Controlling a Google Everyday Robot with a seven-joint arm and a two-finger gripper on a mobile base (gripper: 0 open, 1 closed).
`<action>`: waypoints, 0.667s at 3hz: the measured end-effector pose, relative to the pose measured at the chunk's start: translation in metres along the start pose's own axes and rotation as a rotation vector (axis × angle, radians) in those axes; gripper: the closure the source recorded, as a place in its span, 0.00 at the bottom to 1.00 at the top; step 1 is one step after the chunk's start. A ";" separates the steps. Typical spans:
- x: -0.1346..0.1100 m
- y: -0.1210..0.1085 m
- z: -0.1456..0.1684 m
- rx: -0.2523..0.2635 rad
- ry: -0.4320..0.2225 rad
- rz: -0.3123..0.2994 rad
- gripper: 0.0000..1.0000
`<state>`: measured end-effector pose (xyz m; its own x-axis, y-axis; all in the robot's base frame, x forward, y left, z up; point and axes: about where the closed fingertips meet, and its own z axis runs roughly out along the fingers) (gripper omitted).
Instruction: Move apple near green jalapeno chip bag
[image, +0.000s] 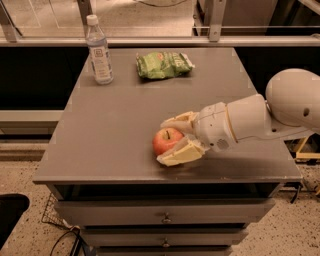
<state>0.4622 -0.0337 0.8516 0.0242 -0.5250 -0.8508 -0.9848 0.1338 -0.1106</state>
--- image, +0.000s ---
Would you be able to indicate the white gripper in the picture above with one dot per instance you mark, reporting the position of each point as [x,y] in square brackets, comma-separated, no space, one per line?
[213,128]

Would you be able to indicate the red apple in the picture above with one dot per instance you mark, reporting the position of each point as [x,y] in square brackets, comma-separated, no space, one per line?
[166,139]

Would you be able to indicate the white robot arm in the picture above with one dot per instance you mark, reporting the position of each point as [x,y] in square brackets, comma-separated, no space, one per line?
[289,109]

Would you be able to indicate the green jalapeno chip bag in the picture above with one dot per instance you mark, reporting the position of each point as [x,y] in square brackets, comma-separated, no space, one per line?
[163,65]

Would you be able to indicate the top grey drawer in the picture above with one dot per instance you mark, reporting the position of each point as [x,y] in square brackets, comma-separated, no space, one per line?
[163,212]

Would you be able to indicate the grey drawer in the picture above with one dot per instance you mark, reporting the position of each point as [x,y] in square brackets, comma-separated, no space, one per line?
[163,237]
[163,212]
[171,251]

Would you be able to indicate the grey drawer cabinet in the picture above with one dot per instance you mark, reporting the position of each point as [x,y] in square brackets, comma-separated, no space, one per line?
[101,149]

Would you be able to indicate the middle grey drawer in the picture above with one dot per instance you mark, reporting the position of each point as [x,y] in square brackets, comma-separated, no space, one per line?
[163,237]

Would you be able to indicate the clear plastic water bottle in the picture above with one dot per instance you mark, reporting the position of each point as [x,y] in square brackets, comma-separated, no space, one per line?
[99,51]

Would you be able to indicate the bottom grey drawer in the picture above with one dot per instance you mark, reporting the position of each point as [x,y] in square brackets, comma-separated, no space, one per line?
[171,251]

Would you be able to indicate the black chair seat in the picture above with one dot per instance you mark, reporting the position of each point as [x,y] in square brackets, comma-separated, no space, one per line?
[12,206]

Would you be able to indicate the metal railing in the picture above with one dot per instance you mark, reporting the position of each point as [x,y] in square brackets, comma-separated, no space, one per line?
[162,22]

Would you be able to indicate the yellow metal frame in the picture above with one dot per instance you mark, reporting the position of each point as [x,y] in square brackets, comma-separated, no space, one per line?
[307,148]

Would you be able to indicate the wire mesh basket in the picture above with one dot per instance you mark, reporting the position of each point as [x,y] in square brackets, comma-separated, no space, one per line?
[51,216]

